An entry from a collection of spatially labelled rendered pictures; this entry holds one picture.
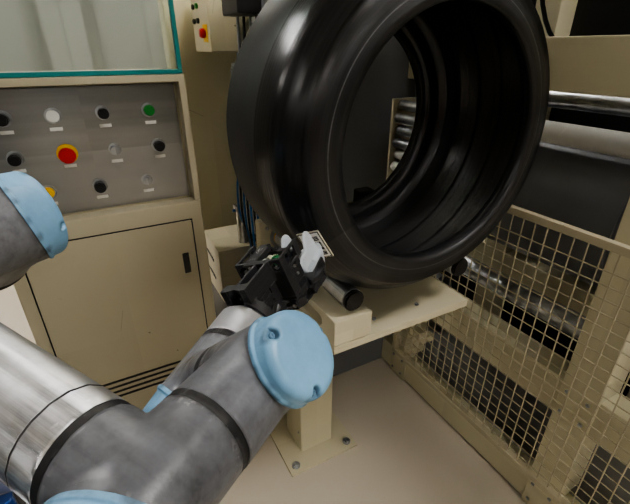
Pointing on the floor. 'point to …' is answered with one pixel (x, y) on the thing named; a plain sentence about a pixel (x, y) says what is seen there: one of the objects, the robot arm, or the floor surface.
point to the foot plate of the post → (299, 462)
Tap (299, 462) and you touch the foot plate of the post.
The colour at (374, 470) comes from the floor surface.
